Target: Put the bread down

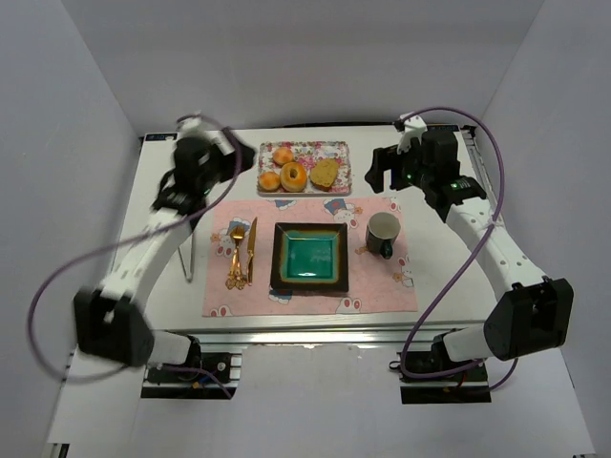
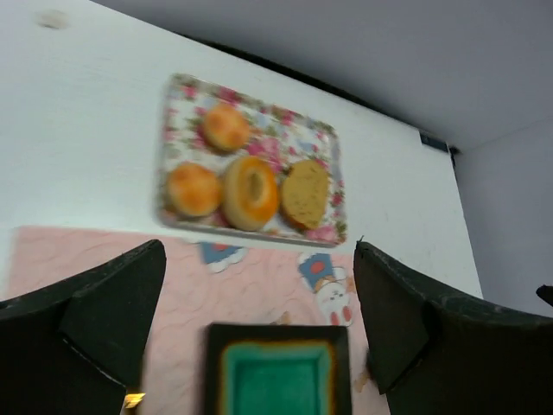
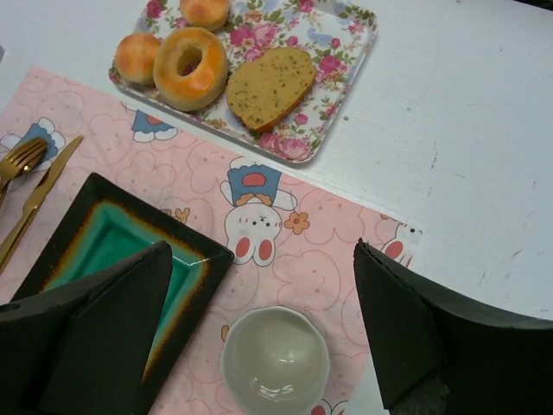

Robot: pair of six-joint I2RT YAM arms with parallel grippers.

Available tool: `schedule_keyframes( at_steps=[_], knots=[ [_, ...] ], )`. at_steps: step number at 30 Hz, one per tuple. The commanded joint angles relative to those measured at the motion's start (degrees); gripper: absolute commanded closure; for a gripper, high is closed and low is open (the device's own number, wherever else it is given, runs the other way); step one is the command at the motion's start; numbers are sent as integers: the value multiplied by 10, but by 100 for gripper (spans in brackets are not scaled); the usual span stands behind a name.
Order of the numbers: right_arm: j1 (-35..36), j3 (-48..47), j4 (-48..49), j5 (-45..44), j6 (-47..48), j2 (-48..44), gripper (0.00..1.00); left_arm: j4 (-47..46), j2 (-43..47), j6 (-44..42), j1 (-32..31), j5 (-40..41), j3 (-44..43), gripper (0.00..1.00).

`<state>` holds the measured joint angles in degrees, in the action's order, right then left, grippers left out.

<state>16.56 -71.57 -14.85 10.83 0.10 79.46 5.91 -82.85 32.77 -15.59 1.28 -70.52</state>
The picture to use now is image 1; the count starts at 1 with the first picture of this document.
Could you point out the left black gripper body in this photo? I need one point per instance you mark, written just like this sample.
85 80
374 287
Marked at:
228 159

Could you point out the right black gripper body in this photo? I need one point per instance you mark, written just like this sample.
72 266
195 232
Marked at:
389 162

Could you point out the glazed donut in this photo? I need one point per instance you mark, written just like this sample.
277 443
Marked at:
293 177

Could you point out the brown bread slice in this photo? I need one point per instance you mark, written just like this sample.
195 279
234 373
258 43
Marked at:
324 173

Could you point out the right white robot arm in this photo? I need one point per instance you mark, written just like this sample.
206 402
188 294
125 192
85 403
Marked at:
533 311

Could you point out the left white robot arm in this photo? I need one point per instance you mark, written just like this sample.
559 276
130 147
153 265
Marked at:
110 320

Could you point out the round bun lower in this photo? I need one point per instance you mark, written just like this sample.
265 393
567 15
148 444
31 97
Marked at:
269 182

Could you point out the round bun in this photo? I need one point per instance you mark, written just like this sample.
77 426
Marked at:
282 156
269 182

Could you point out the round bun upper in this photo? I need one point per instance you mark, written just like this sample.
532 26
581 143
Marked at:
282 156

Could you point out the floral serving tray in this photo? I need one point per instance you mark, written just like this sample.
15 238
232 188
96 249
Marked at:
308 154

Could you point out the dark green mug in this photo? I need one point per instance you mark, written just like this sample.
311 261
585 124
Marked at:
382 231

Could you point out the gold knife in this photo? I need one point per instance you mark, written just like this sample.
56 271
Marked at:
251 251

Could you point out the gold fork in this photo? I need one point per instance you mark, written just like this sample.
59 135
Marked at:
235 276

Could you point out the square teal brown plate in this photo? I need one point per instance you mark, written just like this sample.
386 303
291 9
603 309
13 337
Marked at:
310 257

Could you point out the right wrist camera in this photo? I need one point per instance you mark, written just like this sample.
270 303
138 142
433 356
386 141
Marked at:
409 126

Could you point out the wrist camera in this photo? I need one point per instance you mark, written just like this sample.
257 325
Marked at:
191 125
409 126

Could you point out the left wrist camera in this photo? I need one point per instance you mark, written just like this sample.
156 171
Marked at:
191 125

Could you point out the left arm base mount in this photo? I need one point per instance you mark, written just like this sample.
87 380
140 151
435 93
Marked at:
207 374

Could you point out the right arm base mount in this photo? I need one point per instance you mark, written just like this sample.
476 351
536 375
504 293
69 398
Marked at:
443 384

